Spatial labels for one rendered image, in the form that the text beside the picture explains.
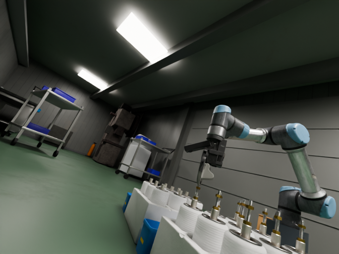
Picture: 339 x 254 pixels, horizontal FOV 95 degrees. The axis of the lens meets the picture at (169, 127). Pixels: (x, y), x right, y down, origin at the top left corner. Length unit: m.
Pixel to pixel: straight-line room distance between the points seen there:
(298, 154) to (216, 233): 0.71
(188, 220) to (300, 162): 0.73
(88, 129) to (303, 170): 7.85
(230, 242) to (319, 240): 2.62
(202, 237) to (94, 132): 7.91
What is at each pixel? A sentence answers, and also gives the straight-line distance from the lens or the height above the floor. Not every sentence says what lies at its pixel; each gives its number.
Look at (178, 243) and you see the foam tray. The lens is 0.59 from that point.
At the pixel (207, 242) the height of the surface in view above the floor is 0.20.
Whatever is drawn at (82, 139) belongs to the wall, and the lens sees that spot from 8.16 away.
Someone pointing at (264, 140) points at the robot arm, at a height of 0.71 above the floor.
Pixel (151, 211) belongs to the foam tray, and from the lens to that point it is 0.88.
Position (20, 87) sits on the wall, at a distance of 8.10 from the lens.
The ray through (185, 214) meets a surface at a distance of 0.64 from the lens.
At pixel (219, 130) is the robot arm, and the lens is 0.69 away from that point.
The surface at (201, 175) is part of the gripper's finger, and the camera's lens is 0.64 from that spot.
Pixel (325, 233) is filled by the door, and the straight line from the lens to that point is 3.06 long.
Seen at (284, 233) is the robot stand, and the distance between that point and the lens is 1.25.
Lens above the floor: 0.32
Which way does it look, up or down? 17 degrees up
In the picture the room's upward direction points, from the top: 20 degrees clockwise
